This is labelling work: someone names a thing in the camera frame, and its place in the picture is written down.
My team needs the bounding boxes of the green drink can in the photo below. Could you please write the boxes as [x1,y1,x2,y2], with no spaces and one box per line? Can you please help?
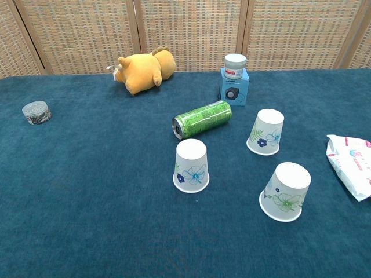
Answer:
[171,100,233,141]

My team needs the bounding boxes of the blue felt table cover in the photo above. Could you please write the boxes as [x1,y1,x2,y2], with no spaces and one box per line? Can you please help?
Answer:
[0,68,371,278]

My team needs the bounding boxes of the white cream jar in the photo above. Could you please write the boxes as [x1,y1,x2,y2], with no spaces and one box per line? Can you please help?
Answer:
[224,53,248,80]

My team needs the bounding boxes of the orange plush toy animal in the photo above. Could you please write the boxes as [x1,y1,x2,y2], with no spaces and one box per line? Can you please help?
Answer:
[109,46,177,96]

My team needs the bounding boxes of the woven wooden folding screen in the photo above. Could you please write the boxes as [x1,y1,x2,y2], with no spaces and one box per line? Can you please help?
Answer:
[0,0,371,79]

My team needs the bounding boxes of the white floral paper cup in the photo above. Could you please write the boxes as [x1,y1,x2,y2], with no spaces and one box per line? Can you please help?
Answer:
[246,108,285,156]
[172,138,210,194]
[259,162,312,223]

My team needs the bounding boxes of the light blue cardboard box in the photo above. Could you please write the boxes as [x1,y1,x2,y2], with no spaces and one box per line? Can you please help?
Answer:
[217,67,250,107]

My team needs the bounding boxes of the white wet wipes pack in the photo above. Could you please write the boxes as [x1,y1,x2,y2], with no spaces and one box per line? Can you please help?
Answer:
[326,134,371,202]

